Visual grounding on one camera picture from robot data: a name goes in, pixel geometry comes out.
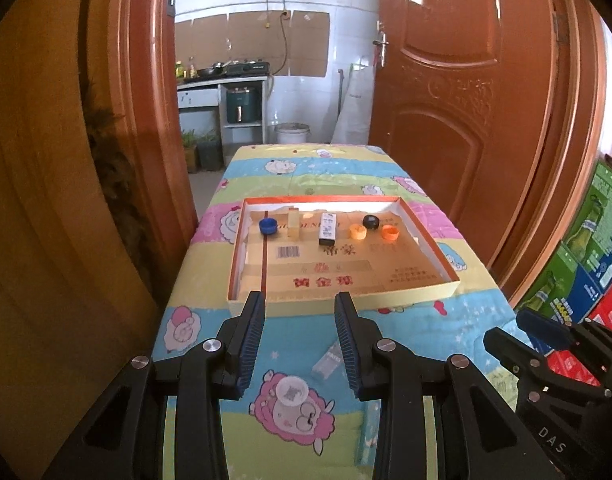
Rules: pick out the white sack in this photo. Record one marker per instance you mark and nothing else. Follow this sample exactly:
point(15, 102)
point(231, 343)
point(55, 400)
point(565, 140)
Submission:
point(353, 110)

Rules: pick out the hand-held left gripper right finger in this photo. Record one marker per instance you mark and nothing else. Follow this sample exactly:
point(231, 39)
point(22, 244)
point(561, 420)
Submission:
point(347, 350)

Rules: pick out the cardboard wall sheet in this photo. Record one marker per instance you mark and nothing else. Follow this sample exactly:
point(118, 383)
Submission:
point(246, 35)

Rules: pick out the brown wooden door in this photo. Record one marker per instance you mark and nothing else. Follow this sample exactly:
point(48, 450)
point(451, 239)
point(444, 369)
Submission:
point(436, 160)

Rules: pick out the small gold box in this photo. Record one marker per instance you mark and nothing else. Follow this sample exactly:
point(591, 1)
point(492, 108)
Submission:
point(294, 227)

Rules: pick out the green beer carton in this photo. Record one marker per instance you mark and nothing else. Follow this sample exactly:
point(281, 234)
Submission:
point(593, 230)
point(551, 290)

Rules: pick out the clear round cap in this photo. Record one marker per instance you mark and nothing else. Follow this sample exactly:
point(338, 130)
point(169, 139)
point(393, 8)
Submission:
point(292, 391)

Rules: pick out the red carton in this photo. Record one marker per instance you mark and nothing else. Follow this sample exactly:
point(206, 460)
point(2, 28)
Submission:
point(611, 310)

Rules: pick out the orange bottle cap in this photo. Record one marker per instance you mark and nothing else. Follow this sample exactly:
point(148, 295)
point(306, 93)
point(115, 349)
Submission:
point(357, 231)
point(390, 233)

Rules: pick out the black frying pan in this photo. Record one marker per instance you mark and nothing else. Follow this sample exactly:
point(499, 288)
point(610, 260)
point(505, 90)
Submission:
point(210, 70)

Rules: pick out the black bottle cap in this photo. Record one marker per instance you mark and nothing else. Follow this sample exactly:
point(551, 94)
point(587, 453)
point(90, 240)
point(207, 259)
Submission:
point(370, 221)

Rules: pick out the white bucket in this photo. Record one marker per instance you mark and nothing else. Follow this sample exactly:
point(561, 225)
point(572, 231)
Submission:
point(292, 134)

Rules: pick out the black gas stove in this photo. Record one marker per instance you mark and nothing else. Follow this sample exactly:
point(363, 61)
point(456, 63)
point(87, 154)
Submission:
point(248, 68)

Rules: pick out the grey kitchen counter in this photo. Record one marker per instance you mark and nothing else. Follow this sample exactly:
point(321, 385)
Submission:
point(200, 95)

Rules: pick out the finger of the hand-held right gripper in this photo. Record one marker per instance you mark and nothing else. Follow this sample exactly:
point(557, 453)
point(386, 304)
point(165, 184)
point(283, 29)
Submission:
point(511, 355)
point(543, 329)

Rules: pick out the blue bottle cap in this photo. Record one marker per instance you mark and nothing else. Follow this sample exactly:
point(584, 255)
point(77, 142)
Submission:
point(268, 226)

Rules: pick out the green air fryer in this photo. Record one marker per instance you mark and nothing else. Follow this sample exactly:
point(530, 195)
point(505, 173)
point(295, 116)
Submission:
point(243, 105)

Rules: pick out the slim sauce bottle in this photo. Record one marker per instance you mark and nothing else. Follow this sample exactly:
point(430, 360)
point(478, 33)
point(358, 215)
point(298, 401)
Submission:
point(190, 68)

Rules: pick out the potted plant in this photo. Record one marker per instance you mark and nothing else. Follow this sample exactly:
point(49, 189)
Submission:
point(189, 152)
point(209, 152)

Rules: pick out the wooden door frame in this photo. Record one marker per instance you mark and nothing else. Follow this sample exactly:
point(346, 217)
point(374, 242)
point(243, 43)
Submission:
point(150, 110)

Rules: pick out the orange-rimmed cardboard box lid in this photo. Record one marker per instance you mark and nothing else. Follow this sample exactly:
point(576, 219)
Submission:
point(386, 270)

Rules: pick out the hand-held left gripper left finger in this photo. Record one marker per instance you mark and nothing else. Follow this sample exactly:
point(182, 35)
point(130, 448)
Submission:
point(251, 355)

